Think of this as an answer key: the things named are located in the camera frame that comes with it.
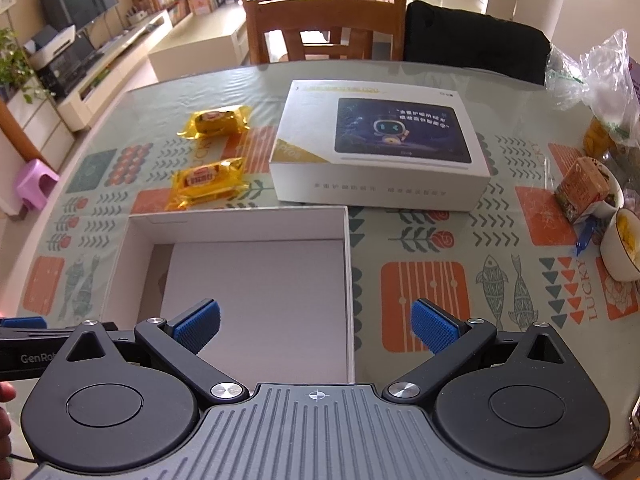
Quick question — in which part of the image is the yellow snack packet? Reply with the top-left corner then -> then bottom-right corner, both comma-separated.
177,104 -> 253,140
170,157 -> 247,211

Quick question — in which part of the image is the white patterned bowl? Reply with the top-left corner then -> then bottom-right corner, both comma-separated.
575,160 -> 625,221

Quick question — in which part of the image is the white coffee table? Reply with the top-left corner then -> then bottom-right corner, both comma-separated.
148,27 -> 248,82

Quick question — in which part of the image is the white bowl with yellow food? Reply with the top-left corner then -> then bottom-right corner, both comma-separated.
600,207 -> 640,282

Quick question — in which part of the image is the white cardboard box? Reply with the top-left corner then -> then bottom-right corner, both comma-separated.
102,205 -> 357,386

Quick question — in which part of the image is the purple plastic stool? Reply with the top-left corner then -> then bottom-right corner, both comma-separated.
14,158 -> 60,211

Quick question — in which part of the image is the person's left hand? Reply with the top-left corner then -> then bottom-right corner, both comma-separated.
0,381 -> 16,461

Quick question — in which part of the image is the glass desktop with patterned cloth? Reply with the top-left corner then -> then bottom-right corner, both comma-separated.
12,60 -> 640,471

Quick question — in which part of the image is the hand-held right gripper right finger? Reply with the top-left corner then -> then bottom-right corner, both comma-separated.
382,299 -> 583,404

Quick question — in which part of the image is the black audio device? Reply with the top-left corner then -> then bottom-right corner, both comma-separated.
37,36 -> 101,101

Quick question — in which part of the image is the clear plastic bag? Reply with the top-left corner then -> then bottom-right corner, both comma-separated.
545,29 -> 640,161

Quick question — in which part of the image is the white television cabinet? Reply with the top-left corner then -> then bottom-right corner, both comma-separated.
60,10 -> 173,133

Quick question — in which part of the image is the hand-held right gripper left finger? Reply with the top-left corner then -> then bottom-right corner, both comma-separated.
47,299 -> 249,406

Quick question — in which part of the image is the white printer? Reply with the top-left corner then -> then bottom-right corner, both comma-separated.
22,27 -> 77,68

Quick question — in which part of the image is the white tablet product box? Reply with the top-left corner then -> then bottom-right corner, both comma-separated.
269,79 -> 496,212

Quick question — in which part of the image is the green houseplant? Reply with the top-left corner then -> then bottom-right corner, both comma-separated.
0,27 -> 53,106

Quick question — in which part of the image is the blue clip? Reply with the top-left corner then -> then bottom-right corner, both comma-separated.
575,217 -> 598,256

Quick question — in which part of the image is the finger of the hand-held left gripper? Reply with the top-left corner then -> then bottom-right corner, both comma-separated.
0,316 -> 48,331

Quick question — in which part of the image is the white drawer cabinet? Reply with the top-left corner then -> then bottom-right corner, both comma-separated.
0,90 -> 76,216

